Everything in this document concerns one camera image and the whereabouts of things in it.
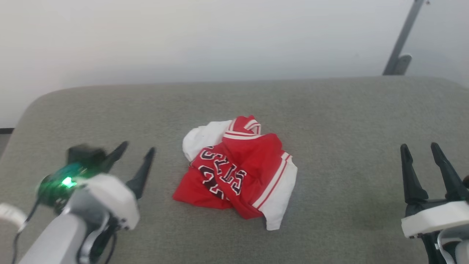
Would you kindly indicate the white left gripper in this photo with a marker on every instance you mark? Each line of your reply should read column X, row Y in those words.
column 110, row 198

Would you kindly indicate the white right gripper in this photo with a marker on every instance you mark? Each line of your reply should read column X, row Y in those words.
column 436, row 218

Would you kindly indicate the red and white jersey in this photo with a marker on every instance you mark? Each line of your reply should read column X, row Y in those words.
column 253, row 165

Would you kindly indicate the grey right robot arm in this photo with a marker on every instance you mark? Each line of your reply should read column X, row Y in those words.
column 450, row 249

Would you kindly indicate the grey fabric sofa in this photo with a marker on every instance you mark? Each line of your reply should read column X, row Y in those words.
column 329, row 117

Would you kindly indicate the grey metal pole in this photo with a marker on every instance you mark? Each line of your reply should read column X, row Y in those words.
column 401, row 40

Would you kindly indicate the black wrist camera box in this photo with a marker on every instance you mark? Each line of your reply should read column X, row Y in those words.
column 78, row 157

